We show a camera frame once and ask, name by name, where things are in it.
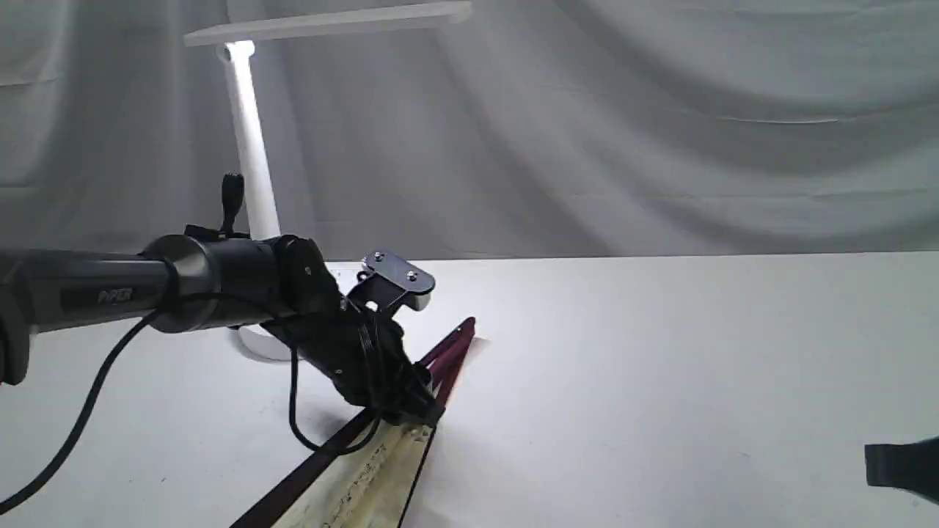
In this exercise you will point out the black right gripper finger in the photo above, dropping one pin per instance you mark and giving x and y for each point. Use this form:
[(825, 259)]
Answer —
[(912, 467)]

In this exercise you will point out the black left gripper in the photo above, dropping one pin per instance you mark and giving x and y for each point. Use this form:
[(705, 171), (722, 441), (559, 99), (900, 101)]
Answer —
[(358, 350)]

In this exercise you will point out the folding paper fan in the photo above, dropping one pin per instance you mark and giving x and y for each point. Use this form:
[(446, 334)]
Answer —
[(374, 486)]

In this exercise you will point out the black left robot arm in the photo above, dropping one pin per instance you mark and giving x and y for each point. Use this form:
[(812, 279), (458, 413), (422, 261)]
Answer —
[(202, 280)]

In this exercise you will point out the white desk lamp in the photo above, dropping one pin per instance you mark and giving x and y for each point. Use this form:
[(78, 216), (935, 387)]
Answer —
[(235, 45)]

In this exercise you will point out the grey backdrop cloth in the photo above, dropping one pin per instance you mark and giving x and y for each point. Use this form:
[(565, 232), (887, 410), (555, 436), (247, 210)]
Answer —
[(533, 129)]

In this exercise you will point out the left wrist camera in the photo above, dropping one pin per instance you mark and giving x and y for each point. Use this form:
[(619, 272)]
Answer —
[(390, 283)]

